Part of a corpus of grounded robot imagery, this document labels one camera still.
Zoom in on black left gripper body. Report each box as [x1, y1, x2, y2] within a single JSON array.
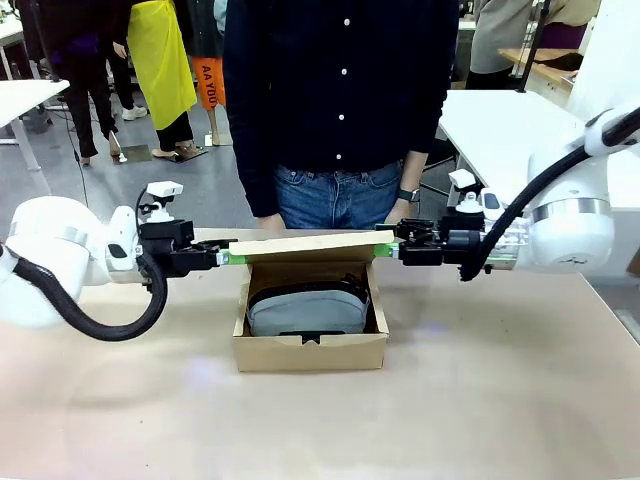
[[137, 218, 222, 282]]

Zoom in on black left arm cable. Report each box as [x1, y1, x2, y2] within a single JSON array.
[[13, 247, 169, 343]]

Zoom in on brown cardboard box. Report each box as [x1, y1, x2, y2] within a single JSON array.
[[227, 230, 402, 374]]

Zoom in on wooden table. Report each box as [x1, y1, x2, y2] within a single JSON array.
[[498, 47, 586, 92]]

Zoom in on person in yellow apron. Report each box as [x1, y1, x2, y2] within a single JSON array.
[[125, 0, 199, 161]]

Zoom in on person's left hand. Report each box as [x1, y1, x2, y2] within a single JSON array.
[[383, 199, 415, 227]]

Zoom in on grey zipper pouch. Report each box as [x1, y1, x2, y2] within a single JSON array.
[[246, 279, 372, 337]]

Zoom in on black pole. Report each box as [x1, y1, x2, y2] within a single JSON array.
[[514, 0, 551, 94]]

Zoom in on person's left forearm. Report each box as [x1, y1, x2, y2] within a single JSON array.
[[401, 148, 430, 192]]

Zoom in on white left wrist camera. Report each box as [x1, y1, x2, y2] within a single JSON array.
[[135, 181, 185, 226]]

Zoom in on black chair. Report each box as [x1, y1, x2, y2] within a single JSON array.
[[418, 138, 459, 197]]

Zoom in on white table with grey leg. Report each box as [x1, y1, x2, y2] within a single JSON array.
[[0, 78, 71, 199]]

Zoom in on person in beige top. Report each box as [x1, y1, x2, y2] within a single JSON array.
[[468, 0, 601, 91]]

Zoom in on person in black clothes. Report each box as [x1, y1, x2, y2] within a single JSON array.
[[34, 0, 124, 167]]

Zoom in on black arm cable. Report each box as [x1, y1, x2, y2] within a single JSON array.
[[13, 247, 169, 343], [458, 115, 640, 284]]

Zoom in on person in dark shirt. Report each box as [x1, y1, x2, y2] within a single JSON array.
[[221, 0, 460, 231]]

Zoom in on large white table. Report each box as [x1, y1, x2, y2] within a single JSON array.
[[436, 89, 640, 211]]

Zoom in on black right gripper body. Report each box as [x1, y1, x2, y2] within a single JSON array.
[[398, 211, 486, 267]]

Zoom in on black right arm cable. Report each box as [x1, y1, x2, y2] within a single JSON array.
[[458, 115, 640, 284]]

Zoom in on purple cloth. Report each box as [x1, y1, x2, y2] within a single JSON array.
[[541, 22, 589, 51]]

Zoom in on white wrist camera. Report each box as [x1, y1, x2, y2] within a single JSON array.
[[447, 168, 485, 215], [135, 181, 185, 226]]

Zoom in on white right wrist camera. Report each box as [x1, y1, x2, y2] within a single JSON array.
[[447, 168, 485, 215]]

